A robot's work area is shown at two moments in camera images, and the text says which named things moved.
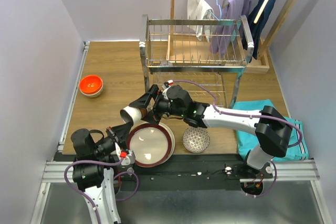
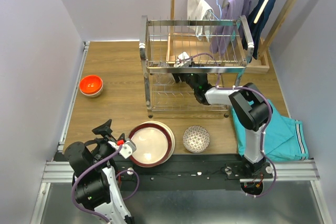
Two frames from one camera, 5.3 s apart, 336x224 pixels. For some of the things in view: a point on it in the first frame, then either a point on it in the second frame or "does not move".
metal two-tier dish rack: [206, 57] does not move
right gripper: [143, 101] → [176, 76]
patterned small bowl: [196, 139] does not move
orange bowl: [91, 86] does not move
